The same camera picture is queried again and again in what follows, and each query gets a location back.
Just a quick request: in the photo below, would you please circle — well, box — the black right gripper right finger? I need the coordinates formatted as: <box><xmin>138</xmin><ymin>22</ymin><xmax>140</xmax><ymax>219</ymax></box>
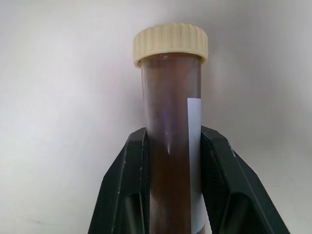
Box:
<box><xmin>200</xmin><ymin>125</ymin><xmax>293</xmax><ymax>234</ymax></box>

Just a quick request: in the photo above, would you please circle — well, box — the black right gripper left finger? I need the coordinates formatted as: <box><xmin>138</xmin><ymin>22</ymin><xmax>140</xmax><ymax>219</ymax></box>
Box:
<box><xmin>90</xmin><ymin>128</ymin><xmax>152</xmax><ymax>234</ymax></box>

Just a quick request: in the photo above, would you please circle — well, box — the brown test tube cream cap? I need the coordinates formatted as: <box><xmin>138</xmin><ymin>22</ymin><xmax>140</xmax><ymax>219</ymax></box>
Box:
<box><xmin>132</xmin><ymin>23</ymin><xmax>210</xmax><ymax>234</ymax></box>

